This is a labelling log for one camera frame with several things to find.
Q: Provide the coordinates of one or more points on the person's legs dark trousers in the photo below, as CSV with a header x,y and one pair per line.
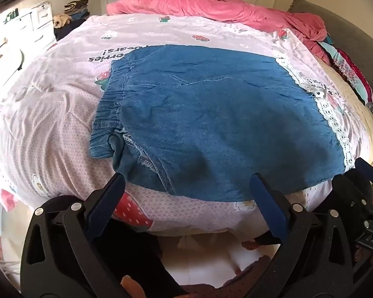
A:
x,y
136,254

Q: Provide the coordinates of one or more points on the white dresser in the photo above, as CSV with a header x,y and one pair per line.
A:
x,y
40,21

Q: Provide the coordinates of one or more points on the colourful patterned clothes heap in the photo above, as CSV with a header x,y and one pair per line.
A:
x,y
351,68

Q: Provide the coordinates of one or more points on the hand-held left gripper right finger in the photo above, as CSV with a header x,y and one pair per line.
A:
x,y
269,205

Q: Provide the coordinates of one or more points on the blue denim pants lace trim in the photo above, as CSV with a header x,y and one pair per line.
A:
x,y
220,115

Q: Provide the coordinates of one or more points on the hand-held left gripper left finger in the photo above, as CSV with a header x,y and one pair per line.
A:
x,y
107,201

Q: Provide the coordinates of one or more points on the pile of folded clothes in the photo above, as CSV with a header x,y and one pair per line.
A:
x,y
77,9

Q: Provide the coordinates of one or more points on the grey headboard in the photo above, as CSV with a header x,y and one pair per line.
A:
x,y
345,31

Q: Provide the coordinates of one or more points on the pink strawberry printed quilt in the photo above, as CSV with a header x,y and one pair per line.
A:
x,y
49,115

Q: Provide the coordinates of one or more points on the beige cloth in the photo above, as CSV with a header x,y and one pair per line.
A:
x,y
61,20

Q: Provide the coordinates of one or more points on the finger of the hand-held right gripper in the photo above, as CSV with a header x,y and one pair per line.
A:
x,y
348,192
369,171

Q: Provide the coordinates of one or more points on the beige bed sheet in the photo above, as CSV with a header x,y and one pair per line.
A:
x,y
362,127

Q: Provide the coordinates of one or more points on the pink blanket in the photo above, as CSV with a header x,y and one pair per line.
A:
x,y
205,6

